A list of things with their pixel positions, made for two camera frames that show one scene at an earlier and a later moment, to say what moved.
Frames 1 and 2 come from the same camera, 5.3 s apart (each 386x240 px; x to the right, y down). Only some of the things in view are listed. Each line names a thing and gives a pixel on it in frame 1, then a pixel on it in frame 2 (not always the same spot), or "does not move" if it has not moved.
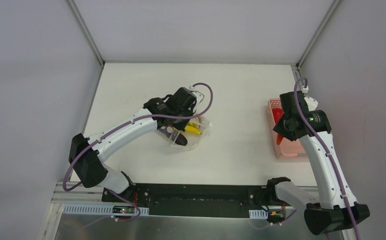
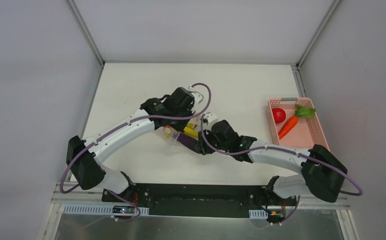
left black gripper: (178, 122) does not move
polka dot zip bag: (187, 140) does not move
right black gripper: (283, 129) → (208, 144)
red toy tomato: (277, 113) does not move
